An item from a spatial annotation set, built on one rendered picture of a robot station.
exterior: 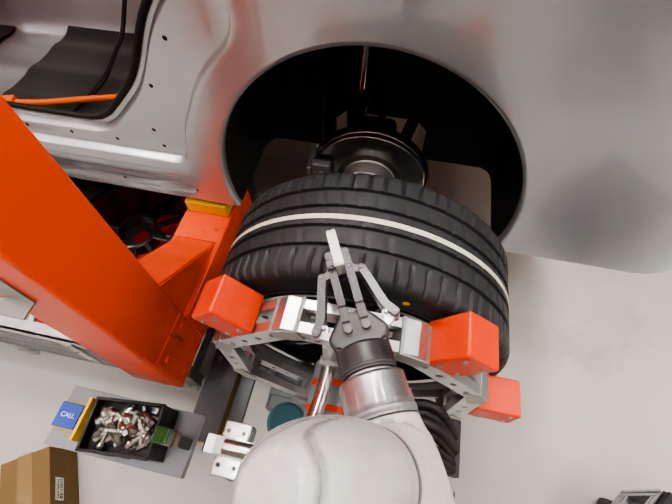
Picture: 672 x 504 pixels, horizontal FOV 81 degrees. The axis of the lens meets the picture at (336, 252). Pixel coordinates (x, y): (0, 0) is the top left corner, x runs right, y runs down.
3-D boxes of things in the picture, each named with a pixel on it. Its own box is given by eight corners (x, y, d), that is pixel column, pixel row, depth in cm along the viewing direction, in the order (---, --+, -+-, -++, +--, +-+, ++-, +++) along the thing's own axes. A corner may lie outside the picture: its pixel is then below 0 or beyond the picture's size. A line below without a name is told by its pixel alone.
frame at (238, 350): (443, 406, 109) (523, 338, 63) (442, 431, 105) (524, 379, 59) (255, 365, 115) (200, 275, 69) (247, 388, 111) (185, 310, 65)
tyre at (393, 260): (260, 118, 69) (235, 273, 125) (210, 225, 57) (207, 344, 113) (579, 240, 79) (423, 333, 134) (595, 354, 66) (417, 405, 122)
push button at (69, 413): (88, 406, 120) (84, 405, 118) (75, 431, 117) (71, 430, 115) (67, 401, 121) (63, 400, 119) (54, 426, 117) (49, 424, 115)
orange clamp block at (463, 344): (455, 335, 70) (500, 325, 63) (453, 379, 66) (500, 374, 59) (427, 320, 67) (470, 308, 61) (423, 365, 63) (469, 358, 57)
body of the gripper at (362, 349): (342, 392, 54) (328, 331, 60) (402, 376, 54) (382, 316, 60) (335, 377, 48) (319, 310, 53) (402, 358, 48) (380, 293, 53)
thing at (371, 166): (419, 212, 129) (430, 134, 102) (417, 231, 124) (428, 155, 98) (324, 201, 134) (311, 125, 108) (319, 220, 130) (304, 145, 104)
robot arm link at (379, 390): (418, 419, 52) (403, 375, 55) (420, 403, 44) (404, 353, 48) (351, 438, 52) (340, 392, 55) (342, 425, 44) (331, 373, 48)
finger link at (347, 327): (357, 341, 56) (348, 344, 56) (337, 276, 62) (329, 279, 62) (354, 331, 53) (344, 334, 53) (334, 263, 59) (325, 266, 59)
